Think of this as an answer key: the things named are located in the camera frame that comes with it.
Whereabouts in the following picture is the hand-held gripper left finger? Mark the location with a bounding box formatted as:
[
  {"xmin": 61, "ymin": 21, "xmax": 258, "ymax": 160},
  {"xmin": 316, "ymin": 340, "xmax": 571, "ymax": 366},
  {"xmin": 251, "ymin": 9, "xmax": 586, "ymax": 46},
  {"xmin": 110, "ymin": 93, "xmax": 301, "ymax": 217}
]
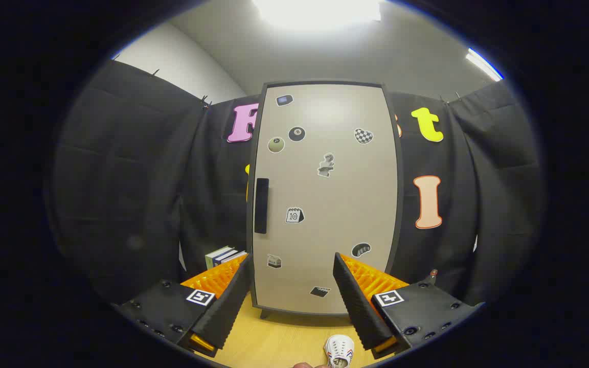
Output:
[{"xmin": 115, "ymin": 253, "xmax": 254, "ymax": 358}]

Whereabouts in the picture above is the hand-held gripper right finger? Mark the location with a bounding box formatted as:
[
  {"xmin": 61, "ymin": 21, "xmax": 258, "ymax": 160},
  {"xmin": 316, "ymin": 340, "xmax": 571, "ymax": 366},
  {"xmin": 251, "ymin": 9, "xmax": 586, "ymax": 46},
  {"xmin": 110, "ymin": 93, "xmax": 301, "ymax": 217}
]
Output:
[{"xmin": 332, "ymin": 252, "xmax": 485, "ymax": 360}]

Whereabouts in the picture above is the white canvas shoe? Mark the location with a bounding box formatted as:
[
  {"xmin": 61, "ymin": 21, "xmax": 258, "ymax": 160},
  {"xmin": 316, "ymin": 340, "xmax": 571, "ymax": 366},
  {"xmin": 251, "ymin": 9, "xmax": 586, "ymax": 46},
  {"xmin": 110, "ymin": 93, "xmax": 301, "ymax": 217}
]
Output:
[{"xmin": 324, "ymin": 335, "xmax": 355, "ymax": 368}]

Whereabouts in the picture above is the dark grey shoe cabinet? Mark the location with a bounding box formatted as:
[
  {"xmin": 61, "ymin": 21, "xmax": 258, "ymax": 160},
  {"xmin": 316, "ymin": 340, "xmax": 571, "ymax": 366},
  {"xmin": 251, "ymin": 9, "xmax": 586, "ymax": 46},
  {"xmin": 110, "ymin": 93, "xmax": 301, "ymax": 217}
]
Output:
[{"xmin": 246, "ymin": 79, "xmax": 405, "ymax": 320}]

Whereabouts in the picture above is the black door handle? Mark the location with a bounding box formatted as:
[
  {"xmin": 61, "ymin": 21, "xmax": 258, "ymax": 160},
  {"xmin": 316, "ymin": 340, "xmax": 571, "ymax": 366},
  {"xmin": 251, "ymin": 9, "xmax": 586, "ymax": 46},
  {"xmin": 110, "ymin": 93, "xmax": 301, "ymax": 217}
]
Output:
[{"xmin": 255, "ymin": 178, "xmax": 269, "ymax": 234}]

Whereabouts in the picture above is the green spine book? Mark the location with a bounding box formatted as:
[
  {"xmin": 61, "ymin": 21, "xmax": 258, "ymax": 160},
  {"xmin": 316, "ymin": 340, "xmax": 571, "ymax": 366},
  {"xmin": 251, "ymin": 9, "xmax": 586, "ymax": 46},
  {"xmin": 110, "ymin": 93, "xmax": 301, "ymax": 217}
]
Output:
[{"xmin": 205, "ymin": 246, "xmax": 235, "ymax": 270}]

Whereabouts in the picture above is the narrow ceiling light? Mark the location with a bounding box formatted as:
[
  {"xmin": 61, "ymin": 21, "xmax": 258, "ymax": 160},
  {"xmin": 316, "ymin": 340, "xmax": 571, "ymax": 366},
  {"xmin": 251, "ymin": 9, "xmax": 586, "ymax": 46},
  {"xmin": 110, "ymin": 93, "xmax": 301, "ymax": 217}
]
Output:
[{"xmin": 466, "ymin": 48, "xmax": 504, "ymax": 82}]

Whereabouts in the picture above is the large ceiling light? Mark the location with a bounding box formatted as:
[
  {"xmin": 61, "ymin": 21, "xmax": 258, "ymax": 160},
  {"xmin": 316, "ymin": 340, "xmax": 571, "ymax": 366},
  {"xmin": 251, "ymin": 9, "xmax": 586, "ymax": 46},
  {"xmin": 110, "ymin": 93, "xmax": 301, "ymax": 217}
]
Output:
[{"xmin": 254, "ymin": 0, "xmax": 382, "ymax": 29}]

